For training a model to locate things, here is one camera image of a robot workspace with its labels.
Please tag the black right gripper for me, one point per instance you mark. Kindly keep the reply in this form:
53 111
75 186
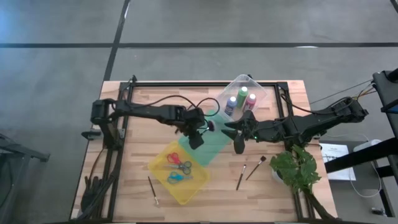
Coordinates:
251 129

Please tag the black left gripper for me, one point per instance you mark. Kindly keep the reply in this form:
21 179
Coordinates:
194 119

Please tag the blue paint bottle white cap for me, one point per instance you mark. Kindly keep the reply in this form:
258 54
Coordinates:
230 107

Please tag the red paint bottle white cap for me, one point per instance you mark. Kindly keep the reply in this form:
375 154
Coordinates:
249 104

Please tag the green paint bottle white cap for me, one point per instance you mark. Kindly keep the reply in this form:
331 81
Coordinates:
242 98

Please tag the flat-head brush silver ferrule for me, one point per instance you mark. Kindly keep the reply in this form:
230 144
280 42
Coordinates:
255 169

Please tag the dark grey scissors blue pivot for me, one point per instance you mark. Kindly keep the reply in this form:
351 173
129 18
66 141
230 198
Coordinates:
177 166

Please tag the thin white-tipped brush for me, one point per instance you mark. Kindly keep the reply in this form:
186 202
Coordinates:
153 190

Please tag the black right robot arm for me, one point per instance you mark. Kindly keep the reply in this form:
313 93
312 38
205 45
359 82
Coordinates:
311 124

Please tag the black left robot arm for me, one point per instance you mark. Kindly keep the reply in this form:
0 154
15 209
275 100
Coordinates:
149 112

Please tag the teal translucent plastic bin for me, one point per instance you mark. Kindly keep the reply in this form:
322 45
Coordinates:
214 146

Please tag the clear plastic bin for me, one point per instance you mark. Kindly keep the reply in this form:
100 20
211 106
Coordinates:
228 90

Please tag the black paintbrush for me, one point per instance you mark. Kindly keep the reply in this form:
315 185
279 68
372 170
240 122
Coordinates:
241 177

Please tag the white plant pot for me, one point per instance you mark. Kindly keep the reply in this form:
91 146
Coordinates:
275 176

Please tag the green artificial plant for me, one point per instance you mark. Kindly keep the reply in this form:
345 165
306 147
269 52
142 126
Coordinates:
295 168

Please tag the yellow translucent plastic bin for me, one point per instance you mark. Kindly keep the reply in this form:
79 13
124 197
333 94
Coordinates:
186 193

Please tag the white paper sheet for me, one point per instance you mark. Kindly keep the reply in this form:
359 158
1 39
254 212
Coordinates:
334 151

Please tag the white box device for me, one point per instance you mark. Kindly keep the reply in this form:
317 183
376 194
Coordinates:
365 145

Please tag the black equipment stand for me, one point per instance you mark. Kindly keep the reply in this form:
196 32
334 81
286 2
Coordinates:
385 93

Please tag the small black floor object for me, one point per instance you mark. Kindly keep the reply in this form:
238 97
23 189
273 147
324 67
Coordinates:
377 211

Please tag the black tripod stand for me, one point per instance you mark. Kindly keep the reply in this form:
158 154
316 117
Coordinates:
25 151

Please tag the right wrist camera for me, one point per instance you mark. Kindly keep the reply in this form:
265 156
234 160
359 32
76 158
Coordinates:
239 146

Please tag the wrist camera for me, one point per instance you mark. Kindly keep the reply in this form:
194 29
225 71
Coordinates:
239 146
196 141

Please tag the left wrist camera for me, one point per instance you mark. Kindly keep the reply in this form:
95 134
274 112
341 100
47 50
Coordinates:
196 141

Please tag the black aluminium table frame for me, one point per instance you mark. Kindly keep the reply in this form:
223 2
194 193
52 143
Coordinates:
202 84

